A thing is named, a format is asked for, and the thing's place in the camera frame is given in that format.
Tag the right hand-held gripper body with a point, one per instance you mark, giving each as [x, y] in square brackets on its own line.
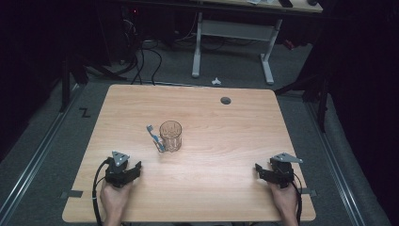
[282, 172]

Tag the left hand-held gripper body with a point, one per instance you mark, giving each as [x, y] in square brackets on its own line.
[116, 174]

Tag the blue toothbrush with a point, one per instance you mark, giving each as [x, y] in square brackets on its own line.
[152, 133]

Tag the clear glass mug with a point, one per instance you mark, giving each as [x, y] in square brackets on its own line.
[171, 138]

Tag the person's right hand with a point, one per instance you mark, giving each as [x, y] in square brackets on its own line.
[284, 201]

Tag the grey tape strip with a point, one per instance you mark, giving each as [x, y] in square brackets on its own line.
[72, 194]
[309, 192]

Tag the grey round table grommet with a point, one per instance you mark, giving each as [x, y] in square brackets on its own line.
[226, 100]

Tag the black metal stand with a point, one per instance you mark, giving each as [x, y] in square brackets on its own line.
[65, 81]
[321, 103]

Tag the white paper scrap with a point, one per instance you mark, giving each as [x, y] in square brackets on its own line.
[216, 81]

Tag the small red object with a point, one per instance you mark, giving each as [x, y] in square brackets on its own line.
[289, 44]

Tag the desk with white legs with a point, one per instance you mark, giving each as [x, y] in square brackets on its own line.
[233, 30]

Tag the black remote on desk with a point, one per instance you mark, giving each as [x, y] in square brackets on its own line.
[285, 3]

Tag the metal floor rail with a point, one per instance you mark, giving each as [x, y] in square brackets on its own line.
[37, 157]
[335, 163]

